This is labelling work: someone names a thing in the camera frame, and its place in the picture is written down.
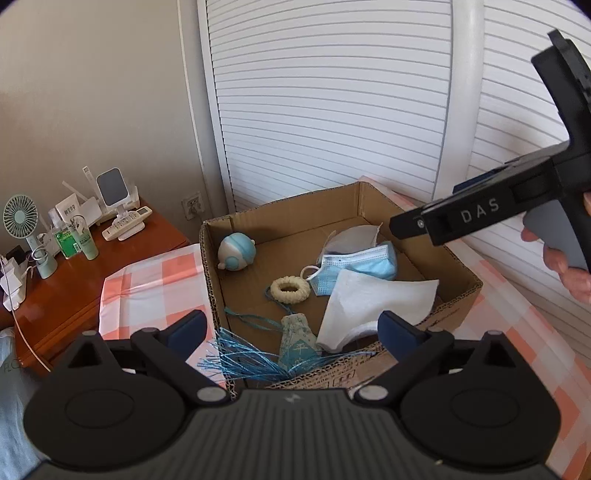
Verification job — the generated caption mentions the cream hair scrunchie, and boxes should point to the cream hair scrunchie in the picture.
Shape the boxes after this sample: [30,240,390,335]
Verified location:
[270,276,311,305]

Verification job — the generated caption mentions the right hand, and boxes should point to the right hand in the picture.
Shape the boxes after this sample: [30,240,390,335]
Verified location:
[543,245,591,304]

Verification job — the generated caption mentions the checkered tablecloth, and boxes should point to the checkered tablecloth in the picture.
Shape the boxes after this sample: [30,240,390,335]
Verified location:
[98,174,591,480]

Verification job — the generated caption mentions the white face mask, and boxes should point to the white face mask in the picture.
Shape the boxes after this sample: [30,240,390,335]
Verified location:
[317,271,439,353]

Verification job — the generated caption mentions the blue surgical mask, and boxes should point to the blue surgical mask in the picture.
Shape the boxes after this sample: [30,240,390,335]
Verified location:
[301,241,398,296]

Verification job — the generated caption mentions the blue white round toy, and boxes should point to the blue white round toy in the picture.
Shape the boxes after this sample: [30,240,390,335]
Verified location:
[217,232,256,272]

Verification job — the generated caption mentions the wooden nightstand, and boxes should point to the wooden nightstand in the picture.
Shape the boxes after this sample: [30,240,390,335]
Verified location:
[15,212,189,376]

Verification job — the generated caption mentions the cardboard box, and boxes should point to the cardboard box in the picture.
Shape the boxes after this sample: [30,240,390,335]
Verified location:
[199,182,482,389]

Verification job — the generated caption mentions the white remote control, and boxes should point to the white remote control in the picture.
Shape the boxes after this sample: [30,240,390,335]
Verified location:
[102,206,153,241]

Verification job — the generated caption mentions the green bottle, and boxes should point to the green bottle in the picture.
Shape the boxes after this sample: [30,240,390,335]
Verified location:
[51,214,78,259]

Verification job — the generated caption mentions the white router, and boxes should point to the white router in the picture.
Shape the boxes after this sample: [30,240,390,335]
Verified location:
[62,166,117,226]

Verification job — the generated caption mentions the green tube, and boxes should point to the green tube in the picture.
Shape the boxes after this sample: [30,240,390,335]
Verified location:
[71,215,99,261]

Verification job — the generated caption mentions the white phone stand mirror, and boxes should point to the white phone stand mirror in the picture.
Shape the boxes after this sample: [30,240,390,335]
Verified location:
[96,167,133,221]

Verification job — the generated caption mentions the white power strip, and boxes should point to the white power strip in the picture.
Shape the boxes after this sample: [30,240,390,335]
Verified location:
[1,257,27,311]

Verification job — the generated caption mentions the white card box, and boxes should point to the white card box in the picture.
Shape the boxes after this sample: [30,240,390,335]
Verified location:
[55,193,80,225]

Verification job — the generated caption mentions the green desk fan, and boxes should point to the green desk fan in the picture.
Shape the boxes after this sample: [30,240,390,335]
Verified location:
[2,194,57,280]

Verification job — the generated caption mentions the white louvered wardrobe door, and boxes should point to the white louvered wardrobe door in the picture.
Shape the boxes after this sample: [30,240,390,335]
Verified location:
[196,0,591,351]

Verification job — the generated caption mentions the wall socket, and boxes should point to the wall socket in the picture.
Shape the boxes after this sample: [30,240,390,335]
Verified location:
[181,192,205,221]

